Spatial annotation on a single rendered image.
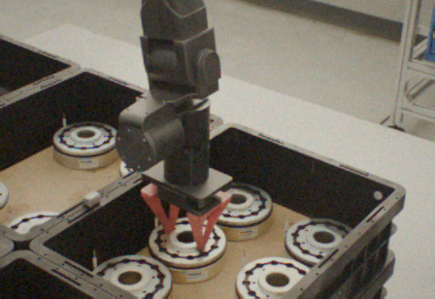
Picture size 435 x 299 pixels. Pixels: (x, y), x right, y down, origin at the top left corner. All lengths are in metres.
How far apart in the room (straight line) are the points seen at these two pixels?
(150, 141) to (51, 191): 0.38
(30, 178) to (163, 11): 0.47
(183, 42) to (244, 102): 0.89
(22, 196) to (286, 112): 0.71
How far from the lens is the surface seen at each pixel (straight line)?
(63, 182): 1.28
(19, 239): 1.00
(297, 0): 4.26
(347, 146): 1.66
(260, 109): 1.78
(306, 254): 1.08
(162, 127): 0.93
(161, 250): 1.08
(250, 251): 1.13
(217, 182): 1.02
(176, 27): 0.92
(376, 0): 4.07
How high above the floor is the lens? 1.51
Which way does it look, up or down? 30 degrees down
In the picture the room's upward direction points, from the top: 2 degrees clockwise
